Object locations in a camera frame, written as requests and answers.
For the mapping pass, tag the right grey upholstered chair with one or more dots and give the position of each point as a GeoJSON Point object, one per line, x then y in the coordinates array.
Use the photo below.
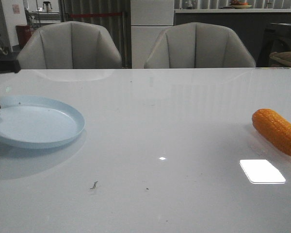
{"type": "Point", "coordinates": [199, 45]}

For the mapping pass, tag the grey upholstered chair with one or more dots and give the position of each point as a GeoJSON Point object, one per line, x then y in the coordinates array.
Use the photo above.
{"type": "Point", "coordinates": [70, 45]}
{"type": "Point", "coordinates": [199, 45]}

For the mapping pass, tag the fruit bowl on counter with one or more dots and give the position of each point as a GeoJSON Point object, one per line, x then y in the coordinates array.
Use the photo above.
{"type": "Point", "coordinates": [240, 4]}

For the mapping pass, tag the left grey upholstered chair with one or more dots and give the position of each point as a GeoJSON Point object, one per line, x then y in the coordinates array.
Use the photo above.
{"type": "Point", "coordinates": [70, 45]}

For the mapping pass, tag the tan cushion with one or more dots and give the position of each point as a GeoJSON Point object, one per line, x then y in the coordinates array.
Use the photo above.
{"type": "Point", "coordinates": [282, 59]}

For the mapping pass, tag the pink wall notice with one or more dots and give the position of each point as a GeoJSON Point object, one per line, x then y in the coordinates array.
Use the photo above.
{"type": "Point", "coordinates": [16, 9]}

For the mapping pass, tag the orange plastic corn cob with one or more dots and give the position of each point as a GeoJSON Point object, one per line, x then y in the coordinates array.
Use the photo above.
{"type": "Point", "coordinates": [273, 127]}

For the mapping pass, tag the grey counter with white top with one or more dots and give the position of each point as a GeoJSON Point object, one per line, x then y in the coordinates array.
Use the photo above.
{"type": "Point", "coordinates": [249, 24]}

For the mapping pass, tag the white cabinet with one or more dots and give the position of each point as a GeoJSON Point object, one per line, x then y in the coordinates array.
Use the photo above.
{"type": "Point", "coordinates": [148, 19]}

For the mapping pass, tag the light blue round plate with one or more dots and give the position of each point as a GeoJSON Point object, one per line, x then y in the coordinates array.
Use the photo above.
{"type": "Point", "coordinates": [34, 122]}

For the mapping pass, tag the red bin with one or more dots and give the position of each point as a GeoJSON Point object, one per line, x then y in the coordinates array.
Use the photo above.
{"type": "Point", "coordinates": [23, 33]}

